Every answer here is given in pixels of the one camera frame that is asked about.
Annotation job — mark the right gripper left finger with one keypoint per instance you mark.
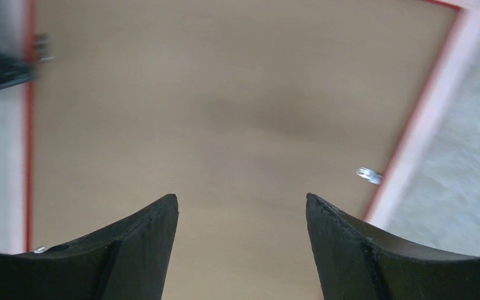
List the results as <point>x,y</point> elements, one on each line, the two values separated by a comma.
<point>127,259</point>

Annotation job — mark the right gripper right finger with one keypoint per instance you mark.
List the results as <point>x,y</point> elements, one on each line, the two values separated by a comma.
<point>356,260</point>

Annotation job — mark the red picture frame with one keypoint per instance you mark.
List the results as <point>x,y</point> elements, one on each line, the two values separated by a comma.
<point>445,77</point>

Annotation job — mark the brown cardboard backing board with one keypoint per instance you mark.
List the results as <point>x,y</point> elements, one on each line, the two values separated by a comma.
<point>239,108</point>

